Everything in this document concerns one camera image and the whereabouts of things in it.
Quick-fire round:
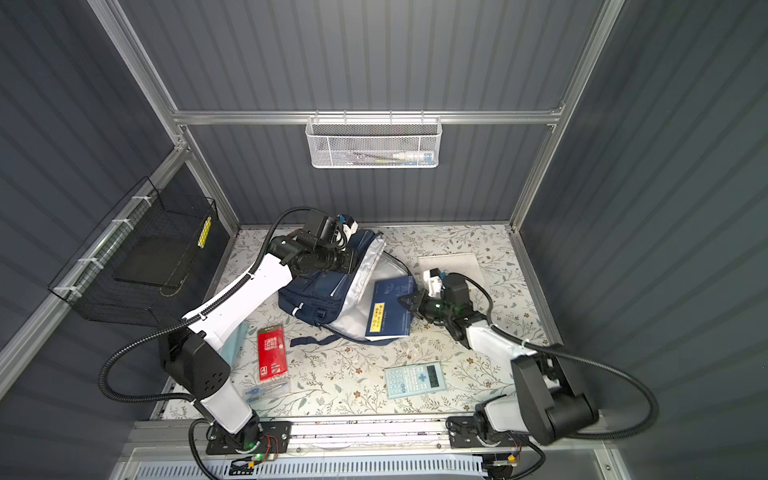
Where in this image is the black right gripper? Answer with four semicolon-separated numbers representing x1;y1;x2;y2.
400;289;455;324

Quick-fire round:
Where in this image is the navy blue student backpack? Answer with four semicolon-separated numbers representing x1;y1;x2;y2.
278;230;417;347

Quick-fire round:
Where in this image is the white Robinson Crusoe book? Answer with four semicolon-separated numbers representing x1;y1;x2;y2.
418;253;486;287

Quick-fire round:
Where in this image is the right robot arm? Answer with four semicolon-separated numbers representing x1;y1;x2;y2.
409;269;599;445

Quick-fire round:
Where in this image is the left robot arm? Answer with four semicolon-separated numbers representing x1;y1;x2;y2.
165;231;380;435

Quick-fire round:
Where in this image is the red card pack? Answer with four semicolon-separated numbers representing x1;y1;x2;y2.
257;325;288;381

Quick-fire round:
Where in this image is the clear plastic pen bag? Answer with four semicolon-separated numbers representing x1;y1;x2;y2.
243;377;291;403

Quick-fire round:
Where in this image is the light green calculator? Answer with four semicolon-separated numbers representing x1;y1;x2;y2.
385;362;446;399

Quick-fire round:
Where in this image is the yellow tag on basket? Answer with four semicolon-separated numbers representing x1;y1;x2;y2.
196;216;212;249

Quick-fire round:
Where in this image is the light blue pouch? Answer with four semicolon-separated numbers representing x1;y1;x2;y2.
219;321;249;367

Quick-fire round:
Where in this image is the white marker in basket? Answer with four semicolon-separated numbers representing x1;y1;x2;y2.
391;151;434;165

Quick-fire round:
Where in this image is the black pad in basket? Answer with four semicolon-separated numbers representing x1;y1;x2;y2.
113;236;197;290

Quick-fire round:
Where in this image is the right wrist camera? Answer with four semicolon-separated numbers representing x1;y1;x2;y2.
422;268;445;298

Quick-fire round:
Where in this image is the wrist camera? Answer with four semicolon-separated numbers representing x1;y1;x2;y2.
422;268;445;298
334;214;358;243

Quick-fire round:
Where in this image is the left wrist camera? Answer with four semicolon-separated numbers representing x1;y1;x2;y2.
334;214;358;243

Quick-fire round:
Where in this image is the white mesh wall basket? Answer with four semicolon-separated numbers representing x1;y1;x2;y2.
305;115;443;169

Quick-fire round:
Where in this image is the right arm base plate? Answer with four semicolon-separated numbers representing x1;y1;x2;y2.
445;415;528;450

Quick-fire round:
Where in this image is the aluminium mounting rail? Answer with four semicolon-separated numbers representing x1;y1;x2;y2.
131;412;607;454

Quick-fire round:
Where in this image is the white slotted cable duct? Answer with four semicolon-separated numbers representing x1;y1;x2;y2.
134;458;490;480

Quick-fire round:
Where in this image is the right black corrugated cable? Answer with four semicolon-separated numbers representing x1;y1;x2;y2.
446;272;659;480

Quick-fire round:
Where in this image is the black corrugated cable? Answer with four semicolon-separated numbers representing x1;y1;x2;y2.
446;272;659;480
97;206;328;480

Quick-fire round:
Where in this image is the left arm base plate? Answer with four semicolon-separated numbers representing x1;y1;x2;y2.
205;421;293;455

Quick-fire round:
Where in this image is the black wire side basket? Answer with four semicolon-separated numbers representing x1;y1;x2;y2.
48;183;227;327

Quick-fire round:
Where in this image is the left black corrugated cable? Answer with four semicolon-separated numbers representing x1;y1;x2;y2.
97;206;328;480

